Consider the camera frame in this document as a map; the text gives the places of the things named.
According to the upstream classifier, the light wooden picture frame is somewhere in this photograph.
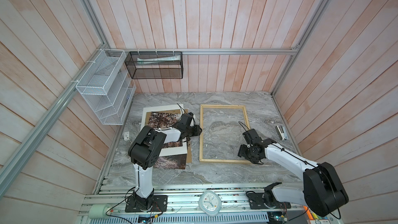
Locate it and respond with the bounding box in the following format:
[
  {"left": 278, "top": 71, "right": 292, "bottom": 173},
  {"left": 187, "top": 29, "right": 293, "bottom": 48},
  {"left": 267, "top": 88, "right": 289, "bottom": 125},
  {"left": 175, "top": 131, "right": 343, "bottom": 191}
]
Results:
[{"left": 199, "top": 104, "right": 250, "bottom": 164}]

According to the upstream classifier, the white photo mat board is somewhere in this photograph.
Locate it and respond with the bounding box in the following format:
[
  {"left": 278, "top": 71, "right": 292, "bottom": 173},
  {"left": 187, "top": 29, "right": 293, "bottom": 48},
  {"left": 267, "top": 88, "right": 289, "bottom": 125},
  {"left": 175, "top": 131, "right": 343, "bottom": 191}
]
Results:
[{"left": 141, "top": 104, "right": 194, "bottom": 157}]

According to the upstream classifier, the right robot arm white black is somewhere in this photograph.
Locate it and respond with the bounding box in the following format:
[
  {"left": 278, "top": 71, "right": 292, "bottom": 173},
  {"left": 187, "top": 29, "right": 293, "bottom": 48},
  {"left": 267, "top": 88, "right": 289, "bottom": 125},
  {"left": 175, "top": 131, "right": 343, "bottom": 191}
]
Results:
[{"left": 238, "top": 129, "right": 349, "bottom": 217}]

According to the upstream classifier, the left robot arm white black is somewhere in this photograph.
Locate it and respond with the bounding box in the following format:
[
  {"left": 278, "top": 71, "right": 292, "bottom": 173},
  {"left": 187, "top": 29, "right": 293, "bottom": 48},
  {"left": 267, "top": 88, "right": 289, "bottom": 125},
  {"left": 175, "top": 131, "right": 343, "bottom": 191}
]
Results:
[{"left": 127, "top": 112, "right": 202, "bottom": 209}]

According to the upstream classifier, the autumn forest photo print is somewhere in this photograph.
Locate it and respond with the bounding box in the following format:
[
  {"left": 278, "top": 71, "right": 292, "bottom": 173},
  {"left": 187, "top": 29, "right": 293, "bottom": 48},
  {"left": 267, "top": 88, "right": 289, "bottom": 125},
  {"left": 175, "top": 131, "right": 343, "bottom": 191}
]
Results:
[{"left": 145, "top": 111, "right": 188, "bottom": 170}]

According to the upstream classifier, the white stapler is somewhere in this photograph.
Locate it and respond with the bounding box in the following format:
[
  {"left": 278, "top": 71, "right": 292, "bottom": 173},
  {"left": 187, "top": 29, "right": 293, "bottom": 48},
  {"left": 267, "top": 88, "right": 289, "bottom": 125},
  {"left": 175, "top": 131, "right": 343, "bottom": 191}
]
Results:
[{"left": 275, "top": 125, "right": 288, "bottom": 141}]

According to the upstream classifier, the small white box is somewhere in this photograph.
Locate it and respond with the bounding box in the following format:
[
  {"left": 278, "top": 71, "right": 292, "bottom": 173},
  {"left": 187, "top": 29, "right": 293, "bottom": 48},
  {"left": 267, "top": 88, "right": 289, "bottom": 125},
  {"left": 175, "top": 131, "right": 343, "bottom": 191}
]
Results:
[{"left": 124, "top": 132, "right": 130, "bottom": 141}]

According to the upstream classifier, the white round timer clock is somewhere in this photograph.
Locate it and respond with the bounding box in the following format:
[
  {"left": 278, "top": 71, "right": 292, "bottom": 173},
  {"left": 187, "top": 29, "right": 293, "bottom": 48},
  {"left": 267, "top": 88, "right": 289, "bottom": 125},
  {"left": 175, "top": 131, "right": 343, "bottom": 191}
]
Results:
[{"left": 199, "top": 190, "right": 222, "bottom": 217}]

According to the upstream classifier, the paper in black basket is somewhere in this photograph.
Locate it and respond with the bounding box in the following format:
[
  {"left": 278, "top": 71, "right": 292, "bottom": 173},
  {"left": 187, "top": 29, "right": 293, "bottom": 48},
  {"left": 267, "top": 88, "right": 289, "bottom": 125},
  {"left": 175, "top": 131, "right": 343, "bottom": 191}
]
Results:
[{"left": 137, "top": 55, "right": 181, "bottom": 65}]

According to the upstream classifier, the coloured markers tray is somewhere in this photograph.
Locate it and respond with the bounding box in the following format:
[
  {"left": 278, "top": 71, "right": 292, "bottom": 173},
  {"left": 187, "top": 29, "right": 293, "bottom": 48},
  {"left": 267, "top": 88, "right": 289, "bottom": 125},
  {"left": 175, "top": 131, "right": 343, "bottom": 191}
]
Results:
[{"left": 304, "top": 206, "right": 330, "bottom": 224}]

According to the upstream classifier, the pale green emergency button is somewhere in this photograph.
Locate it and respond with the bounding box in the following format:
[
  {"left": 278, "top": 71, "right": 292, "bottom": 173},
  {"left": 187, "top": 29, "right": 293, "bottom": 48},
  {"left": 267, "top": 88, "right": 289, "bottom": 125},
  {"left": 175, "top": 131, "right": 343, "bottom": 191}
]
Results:
[{"left": 88, "top": 204, "right": 112, "bottom": 219}]

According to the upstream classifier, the brown frame backing board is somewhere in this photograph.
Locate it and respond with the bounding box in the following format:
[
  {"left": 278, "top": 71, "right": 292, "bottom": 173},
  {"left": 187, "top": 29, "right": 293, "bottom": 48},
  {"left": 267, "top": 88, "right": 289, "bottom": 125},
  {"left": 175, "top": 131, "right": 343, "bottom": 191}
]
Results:
[{"left": 142, "top": 105, "right": 192, "bottom": 164}]

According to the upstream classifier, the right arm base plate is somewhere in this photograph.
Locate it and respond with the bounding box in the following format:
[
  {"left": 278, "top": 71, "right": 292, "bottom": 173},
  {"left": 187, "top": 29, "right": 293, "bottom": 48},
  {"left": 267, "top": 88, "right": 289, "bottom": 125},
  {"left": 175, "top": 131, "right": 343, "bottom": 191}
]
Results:
[{"left": 245, "top": 191, "right": 291, "bottom": 209}]

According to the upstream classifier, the black wire mesh basket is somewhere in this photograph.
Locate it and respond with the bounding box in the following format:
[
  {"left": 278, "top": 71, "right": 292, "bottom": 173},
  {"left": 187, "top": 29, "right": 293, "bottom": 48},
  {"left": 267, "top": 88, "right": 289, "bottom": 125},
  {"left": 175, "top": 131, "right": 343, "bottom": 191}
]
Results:
[{"left": 125, "top": 51, "right": 183, "bottom": 80}]

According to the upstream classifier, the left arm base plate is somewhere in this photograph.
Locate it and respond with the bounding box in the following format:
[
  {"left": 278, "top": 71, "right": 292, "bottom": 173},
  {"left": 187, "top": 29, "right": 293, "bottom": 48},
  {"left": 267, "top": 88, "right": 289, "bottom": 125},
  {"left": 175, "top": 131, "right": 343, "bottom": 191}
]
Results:
[{"left": 125, "top": 195, "right": 168, "bottom": 213}]

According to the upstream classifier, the white wire mesh shelf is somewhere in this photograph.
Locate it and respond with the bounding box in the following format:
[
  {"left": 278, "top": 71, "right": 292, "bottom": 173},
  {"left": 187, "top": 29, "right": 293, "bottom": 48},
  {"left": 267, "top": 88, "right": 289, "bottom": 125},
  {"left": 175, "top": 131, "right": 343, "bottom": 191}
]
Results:
[{"left": 76, "top": 49, "right": 136, "bottom": 125}]

